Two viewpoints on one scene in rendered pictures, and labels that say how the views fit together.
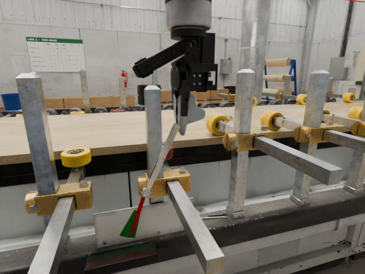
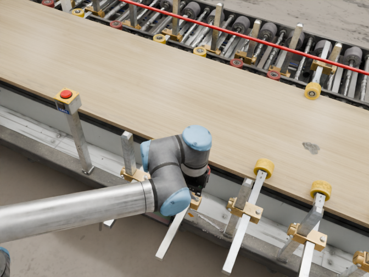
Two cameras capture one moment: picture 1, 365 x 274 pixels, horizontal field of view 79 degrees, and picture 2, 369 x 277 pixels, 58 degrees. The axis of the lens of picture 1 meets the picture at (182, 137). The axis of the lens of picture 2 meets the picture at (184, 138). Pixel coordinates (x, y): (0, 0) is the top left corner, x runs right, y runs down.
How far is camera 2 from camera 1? 107 cm
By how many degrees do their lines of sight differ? 46
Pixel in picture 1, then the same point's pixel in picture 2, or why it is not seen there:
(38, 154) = (126, 161)
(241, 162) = (234, 217)
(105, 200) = not seen: hidden behind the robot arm
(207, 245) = (161, 250)
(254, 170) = (284, 211)
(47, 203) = (128, 177)
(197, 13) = (189, 172)
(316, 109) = (304, 227)
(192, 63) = (191, 179)
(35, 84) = (127, 141)
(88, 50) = not seen: outside the picture
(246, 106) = (241, 198)
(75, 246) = not seen: hidden behind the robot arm
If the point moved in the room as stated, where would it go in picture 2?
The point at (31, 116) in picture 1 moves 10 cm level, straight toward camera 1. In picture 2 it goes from (124, 149) to (118, 170)
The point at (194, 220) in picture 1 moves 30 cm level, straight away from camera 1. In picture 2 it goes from (169, 236) to (218, 190)
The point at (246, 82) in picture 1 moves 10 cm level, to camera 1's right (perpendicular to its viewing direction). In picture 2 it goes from (243, 189) to (266, 206)
